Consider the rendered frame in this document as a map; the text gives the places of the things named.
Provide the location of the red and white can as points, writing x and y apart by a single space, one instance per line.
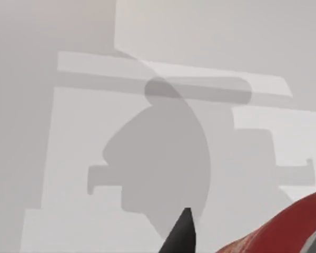
287 226

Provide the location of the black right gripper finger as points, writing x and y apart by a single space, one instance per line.
183 234

